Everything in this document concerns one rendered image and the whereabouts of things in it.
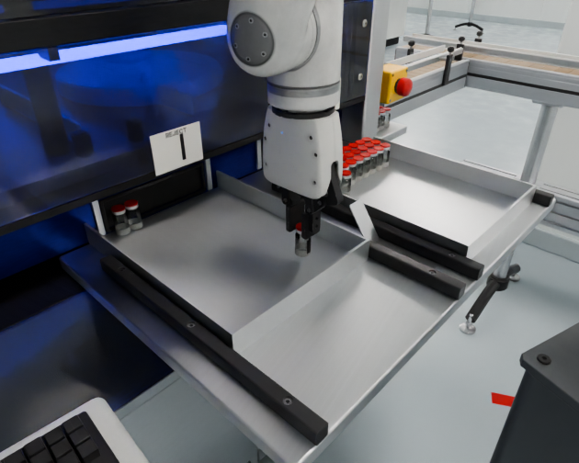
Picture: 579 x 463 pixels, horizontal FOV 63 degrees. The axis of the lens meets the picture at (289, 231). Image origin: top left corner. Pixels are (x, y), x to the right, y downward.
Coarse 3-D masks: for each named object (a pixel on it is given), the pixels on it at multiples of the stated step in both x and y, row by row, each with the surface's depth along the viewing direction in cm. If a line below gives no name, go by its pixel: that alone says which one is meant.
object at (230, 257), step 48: (240, 192) 84; (96, 240) 70; (144, 240) 73; (192, 240) 73; (240, 240) 73; (288, 240) 73; (336, 240) 72; (192, 288) 63; (240, 288) 63; (288, 288) 63; (240, 336) 53
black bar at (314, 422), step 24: (120, 264) 65; (144, 288) 61; (168, 312) 57; (192, 336) 54; (216, 336) 53; (216, 360) 52; (240, 360) 50; (264, 384) 48; (288, 408) 45; (312, 432) 43
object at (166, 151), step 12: (168, 132) 67; (180, 132) 68; (192, 132) 70; (156, 144) 66; (168, 144) 67; (180, 144) 69; (192, 144) 71; (156, 156) 67; (168, 156) 68; (180, 156) 70; (192, 156) 71; (156, 168) 67; (168, 168) 69
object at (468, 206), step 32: (416, 160) 96; (448, 160) 91; (352, 192) 87; (384, 192) 87; (416, 192) 87; (448, 192) 87; (480, 192) 87; (512, 192) 85; (416, 224) 71; (448, 224) 77; (480, 224) 77
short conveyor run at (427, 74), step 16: (448, 48) 141; (400, 64) 142; (416, 64) 136; (432, 64) 151; (448, 64) 143; (464, 64) 153; (416, 80) 134; (432, 80) 141; (448, 80) 149; (464, 80) 158; (416, 96) 138; (432, 96) 145; (400, 112) 134
